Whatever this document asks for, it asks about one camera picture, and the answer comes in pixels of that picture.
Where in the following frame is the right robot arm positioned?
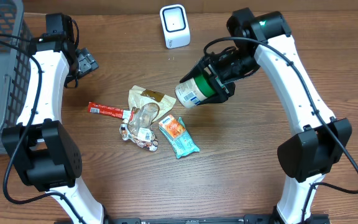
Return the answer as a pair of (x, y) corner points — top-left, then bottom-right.
(175, 8), (352, 223)

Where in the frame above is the red snack stick packet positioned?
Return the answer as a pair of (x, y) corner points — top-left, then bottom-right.
(88, 102), (134, 121)

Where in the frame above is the white barcode scanner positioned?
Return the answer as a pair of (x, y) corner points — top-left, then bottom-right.
(160, 4), (191, 49)

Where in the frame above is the grey plastic mesh basket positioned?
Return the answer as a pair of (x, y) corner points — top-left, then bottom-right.
(0, 0), (32, 154)

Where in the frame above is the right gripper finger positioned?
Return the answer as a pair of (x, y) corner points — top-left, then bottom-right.
(197, 76), (236, 105)
(180, 58), (210, 83)

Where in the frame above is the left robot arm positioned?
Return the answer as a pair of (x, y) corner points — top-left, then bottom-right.
(1, 13), (109, 223)

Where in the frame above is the beige dog bone treat bag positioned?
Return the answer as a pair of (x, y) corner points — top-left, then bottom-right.
(119, 85), (176, 152)

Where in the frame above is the small green lidded jar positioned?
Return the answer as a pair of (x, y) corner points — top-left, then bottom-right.
(175, 74), (216, 108)

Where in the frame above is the teal orange tissue pack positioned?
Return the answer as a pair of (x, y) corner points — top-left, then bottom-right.
(159, 117), (200, 159)

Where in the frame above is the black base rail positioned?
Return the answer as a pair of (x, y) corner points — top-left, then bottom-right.
(54, 213), (331, 224)

